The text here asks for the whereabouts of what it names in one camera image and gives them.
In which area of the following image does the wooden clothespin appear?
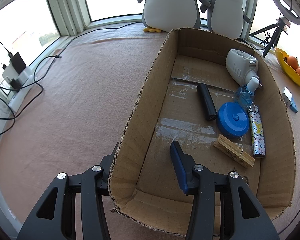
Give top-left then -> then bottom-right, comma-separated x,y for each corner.
213,134 -> 255,168

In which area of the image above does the patterned lighter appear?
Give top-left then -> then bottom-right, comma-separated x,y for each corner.
248,104 -> 266,158

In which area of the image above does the blue round tape measure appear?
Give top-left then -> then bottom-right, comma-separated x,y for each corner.
217,102 -> 249,139

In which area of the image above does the blue glass bottle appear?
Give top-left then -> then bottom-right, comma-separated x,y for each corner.
234,76 -> 260,111

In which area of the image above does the black cylinder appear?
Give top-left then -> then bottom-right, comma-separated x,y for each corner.
197,84 -> 217,121

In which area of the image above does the white plug-in device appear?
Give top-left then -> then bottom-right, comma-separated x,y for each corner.
225,49 -> 260,93

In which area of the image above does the white usb charger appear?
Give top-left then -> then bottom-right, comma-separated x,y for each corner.
281,87 -> 293,107

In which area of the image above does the cardboard box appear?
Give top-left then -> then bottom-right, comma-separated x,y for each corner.
109,28 -> 295,235

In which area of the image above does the white power strip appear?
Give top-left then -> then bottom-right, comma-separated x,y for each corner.
2,64 -> 33,114

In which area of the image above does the orange fruit upper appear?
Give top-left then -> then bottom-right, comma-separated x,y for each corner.
287,56 -> 299,70

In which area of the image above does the black power adapter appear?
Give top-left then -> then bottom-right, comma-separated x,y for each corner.
10,52 -> 26,74

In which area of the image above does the yellow fruit bowl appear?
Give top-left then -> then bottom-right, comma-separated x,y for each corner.
274,47 -> 300,86

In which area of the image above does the black tripod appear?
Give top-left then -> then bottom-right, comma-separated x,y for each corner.
249,17 -> 290,57

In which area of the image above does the small penguin plush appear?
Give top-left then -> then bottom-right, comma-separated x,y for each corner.
200,0 -> 252,40

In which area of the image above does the large penguin plush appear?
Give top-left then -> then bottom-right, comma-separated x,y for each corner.
137,0 -> 211,33

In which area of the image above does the black cable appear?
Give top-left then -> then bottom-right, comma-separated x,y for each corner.
0,21 -> 143,137

